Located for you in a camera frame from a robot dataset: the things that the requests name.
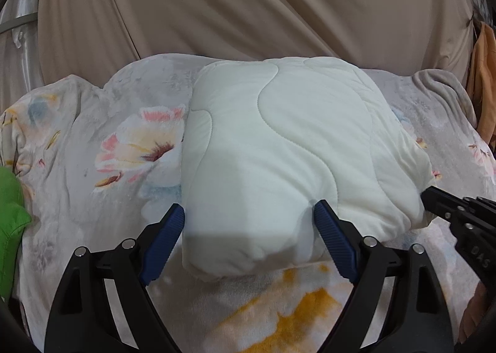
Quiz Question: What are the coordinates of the cream quilted jacket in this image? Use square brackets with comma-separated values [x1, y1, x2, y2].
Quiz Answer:
[182, 58, 434, 280]

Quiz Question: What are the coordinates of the person's right hand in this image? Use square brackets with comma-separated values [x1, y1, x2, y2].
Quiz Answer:
[458, 282, 488, 344]

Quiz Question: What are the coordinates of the green pillow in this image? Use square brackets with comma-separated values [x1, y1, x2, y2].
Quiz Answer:
[0, 167, 31, 302]

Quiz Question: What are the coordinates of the orange hanging garment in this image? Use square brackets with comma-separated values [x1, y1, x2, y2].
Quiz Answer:
[467, 22, 496, 151]

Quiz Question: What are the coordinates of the grey floral fleece blanket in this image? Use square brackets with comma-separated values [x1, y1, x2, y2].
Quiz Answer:
[1, 55, 495, 352]

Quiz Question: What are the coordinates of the beige draped sheet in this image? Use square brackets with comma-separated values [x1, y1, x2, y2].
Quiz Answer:
[38, 0, 472, 85]

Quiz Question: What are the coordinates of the silver satin curtain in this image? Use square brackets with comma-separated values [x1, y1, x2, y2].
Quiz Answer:
[1, 0, 45, 110]

